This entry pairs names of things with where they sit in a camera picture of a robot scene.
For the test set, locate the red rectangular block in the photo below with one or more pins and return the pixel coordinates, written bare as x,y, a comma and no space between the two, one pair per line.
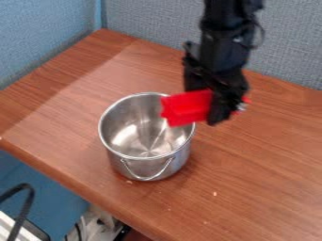
188,107

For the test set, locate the black strap handle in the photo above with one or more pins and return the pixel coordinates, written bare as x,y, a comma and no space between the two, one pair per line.
25,209

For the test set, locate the white box under table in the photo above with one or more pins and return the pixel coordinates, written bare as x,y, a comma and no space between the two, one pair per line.
29,232

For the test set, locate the shiny metal pot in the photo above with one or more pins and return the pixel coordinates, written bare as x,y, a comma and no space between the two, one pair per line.
148,150

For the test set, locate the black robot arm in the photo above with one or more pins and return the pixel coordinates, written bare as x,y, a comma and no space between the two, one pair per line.
230,16

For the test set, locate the white clutter under table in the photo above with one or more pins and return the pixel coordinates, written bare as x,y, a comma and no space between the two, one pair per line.
97,226

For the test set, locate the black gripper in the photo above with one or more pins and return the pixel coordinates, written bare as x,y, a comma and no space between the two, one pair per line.
213,66

